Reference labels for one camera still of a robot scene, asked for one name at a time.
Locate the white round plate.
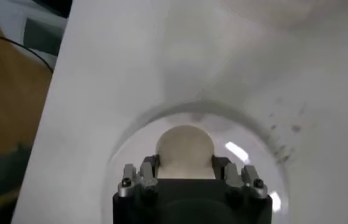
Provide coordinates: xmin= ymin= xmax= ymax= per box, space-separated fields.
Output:
xmin=100 ymin=100 xmax=290 ymax=224

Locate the white steamed baozi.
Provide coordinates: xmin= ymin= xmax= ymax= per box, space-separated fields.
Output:
xmin=155 ymin=124 xmax=216 ymax=180

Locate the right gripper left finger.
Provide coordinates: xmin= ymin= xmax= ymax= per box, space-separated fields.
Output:
xmin=117 ymin=155 xmax=161 ymax=198

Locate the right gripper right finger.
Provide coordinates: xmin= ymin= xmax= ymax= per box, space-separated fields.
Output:
xmin=212 ymin=155 xmax=268 ymax=200

